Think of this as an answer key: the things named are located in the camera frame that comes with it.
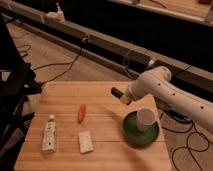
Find grey metal rail beam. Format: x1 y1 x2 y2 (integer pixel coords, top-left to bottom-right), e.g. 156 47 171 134
0 0 213 92

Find white ceramic cup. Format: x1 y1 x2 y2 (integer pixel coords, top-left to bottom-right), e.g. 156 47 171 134
136 108 155 132

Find orange marker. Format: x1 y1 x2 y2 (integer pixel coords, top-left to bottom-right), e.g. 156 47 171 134
78 104 86 124

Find black floor cable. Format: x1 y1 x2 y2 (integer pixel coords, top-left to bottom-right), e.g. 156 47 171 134
16 37 88 84

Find white rectangular packet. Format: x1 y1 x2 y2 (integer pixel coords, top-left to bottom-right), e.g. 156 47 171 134
78 131 93 154

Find white tube with cap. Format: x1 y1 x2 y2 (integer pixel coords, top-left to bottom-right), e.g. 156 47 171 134
42 115 56 153

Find black eraser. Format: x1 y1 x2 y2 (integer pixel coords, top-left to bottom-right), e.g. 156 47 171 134
111 87 123 98

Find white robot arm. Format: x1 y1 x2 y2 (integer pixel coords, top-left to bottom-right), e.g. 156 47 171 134
124 66 213 134

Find white cable with plug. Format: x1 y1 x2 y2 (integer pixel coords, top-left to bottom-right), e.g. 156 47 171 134
121 48 156 81

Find black tripod stand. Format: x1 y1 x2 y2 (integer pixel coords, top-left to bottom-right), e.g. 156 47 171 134
0 14 42 171

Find black cables by robot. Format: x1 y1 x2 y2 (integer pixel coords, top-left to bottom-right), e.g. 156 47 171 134
159 108 213 171

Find green ceramic saucer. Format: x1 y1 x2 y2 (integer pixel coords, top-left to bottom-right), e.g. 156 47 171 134
123 111 159 146

